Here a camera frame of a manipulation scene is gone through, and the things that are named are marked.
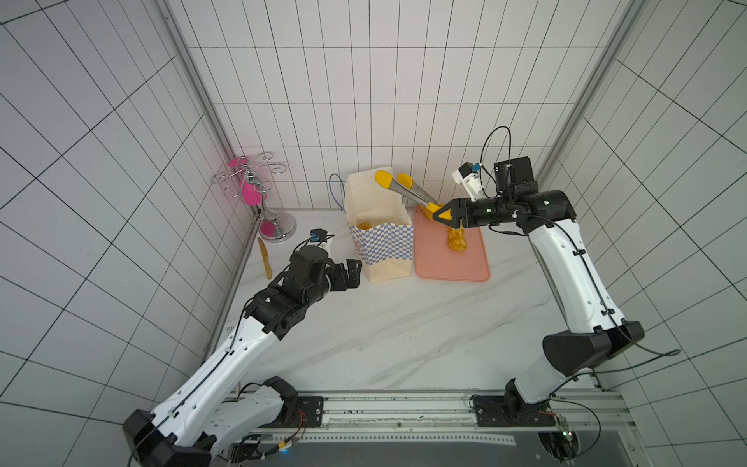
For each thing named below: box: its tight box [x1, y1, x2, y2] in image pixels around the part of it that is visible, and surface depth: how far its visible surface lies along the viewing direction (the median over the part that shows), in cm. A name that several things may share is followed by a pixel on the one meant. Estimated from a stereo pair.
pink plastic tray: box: [413, 204, 491, 283], surface depth 108 cm
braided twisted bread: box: [447, 226, 468, 252], surface depth 109 cm
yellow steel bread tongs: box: [374, 170, 444, 214], surface depth 77 cm
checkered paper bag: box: [345, 168, 415, 283], surface depth 90 cm
